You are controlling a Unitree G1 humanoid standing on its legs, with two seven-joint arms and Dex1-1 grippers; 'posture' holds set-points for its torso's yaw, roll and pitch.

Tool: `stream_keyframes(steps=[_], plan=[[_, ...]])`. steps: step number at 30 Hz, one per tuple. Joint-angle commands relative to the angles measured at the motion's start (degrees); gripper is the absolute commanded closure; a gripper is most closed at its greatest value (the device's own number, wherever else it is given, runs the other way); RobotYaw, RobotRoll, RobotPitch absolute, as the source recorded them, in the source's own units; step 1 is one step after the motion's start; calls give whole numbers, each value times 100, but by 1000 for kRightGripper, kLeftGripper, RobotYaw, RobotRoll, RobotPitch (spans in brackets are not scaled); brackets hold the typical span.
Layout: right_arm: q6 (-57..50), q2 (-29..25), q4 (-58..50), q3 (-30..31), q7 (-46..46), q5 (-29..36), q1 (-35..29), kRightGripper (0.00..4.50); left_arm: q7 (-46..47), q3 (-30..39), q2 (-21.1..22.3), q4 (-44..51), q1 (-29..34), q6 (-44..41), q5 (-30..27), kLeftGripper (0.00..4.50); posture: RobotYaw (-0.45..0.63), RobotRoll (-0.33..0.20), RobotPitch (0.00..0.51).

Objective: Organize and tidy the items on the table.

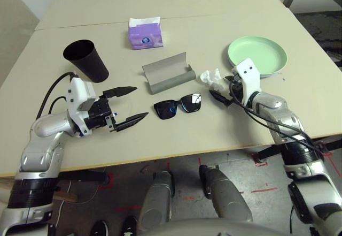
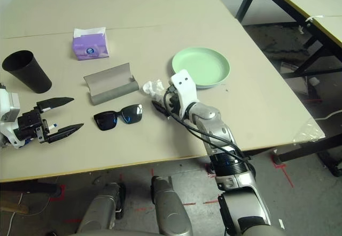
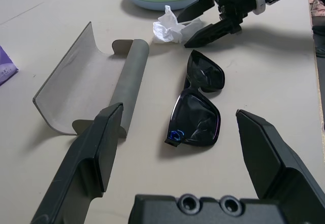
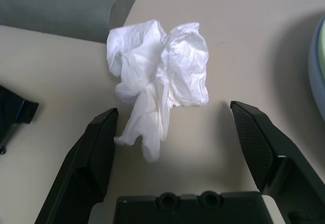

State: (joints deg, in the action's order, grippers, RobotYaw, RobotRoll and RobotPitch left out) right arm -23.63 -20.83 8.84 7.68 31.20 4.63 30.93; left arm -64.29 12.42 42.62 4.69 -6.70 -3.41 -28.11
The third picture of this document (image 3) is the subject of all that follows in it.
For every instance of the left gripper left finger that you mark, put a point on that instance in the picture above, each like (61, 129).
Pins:
(83, 163)

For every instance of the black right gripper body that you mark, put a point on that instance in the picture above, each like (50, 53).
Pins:
(236, 0)

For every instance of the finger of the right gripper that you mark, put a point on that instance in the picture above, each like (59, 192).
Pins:
(213, 34)
(196, 9)

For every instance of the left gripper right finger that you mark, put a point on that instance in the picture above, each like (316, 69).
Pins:
(274, 163)

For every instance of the white tissue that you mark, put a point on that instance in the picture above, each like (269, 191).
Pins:
(167, 28)

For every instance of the grey glasses case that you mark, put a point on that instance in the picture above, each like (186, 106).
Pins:
(83, 81)

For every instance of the black sunglasses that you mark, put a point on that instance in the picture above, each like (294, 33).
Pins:
(195, 122)

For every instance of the purple tissue pack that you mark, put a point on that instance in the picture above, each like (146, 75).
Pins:
(6, 69)

